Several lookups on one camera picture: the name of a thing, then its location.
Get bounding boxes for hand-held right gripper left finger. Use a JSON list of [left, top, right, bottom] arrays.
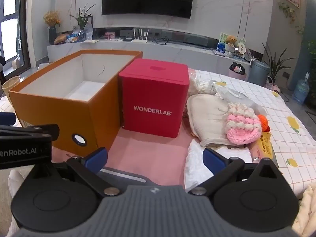
[[25, 147, 121, 197]]

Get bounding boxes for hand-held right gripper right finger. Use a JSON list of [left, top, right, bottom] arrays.
[[188, 148, 283, 195]]

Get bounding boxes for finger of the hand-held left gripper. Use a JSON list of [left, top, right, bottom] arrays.
[[0, 112, 17, 126]]

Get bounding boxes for white mesh pouch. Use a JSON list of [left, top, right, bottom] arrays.
[[184, 139, 253, 190]]

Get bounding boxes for orange cardboard box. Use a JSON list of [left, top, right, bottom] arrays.
[[8, 50, 144, 157]]

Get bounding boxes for white towel mitt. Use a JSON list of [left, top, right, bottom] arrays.
[[186, 94, 247, 147]]

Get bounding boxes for clear plastic bag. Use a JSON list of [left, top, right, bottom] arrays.
[[215, 80, 267, 119]]

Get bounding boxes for beige cup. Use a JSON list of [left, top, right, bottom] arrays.
[[1, 76, 21, 104]]

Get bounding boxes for pink white crochet pouch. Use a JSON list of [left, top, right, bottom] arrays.
[[225, 103, 262, 145]]

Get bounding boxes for pale fleece cloth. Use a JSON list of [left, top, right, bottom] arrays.
[[0, 165, 34, 237]]

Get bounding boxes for yellow printed packet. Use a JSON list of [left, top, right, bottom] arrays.
[[250, 131, 277, 164]]

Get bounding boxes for orange crochet item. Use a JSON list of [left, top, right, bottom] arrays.
[[258, 114, 271, 132]]

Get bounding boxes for crumpled cream plastic bag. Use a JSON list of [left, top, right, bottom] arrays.
[[189, 74, 218, 97]]

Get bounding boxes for lemon print checked sheet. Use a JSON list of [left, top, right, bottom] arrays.
[[0, 69, 316, 199]]

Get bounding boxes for red square box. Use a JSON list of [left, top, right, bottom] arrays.
[[118, 59, 190, 139]]

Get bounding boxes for pink trash bin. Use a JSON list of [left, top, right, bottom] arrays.
[[228, 62, 247, 81]]

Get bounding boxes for glass balcony door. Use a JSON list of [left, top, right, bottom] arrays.
[[0, 0, 31, 70]]

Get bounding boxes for brown round ornament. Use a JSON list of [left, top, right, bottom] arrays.
[[54, 33, 70, 45]]

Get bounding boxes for dark vase with dried flowers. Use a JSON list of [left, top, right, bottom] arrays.
[[43, 10, 61, 45]]

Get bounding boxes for grey trash bin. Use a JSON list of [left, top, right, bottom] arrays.
[[250, 60, 271, 87]]

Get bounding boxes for blue printed packet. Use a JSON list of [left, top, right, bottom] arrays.
[[67, 31, 86, 42]]

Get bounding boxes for cream dotted blanket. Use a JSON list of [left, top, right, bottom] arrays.
[[291, 185, 316, 235]]

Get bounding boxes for blue water bottle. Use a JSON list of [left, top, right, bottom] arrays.
[[292, 71, 310, 104]]

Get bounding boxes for potted plant in pink pot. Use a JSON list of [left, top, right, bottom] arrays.
[[262, 42, 297, 92]]

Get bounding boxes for white round fan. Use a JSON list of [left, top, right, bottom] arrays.
[[234, 42, 247, 55]]

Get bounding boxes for white television cabinet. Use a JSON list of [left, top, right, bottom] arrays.
[[47, 39, 252, 79]]

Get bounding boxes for green printed card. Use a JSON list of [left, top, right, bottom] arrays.
[[219, 32, 247, 45]]

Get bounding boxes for green plant in glass vase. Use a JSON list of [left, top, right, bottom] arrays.
[[69, 4, 97, 40]]

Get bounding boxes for white router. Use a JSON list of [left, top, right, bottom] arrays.
[[131, 28, 150, 43]]

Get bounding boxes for hanging ivy plant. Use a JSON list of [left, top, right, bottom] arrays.
[[278, 2, 297, 24]]

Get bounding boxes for black cables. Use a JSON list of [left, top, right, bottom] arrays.
[[152, 36, 171, 46]]

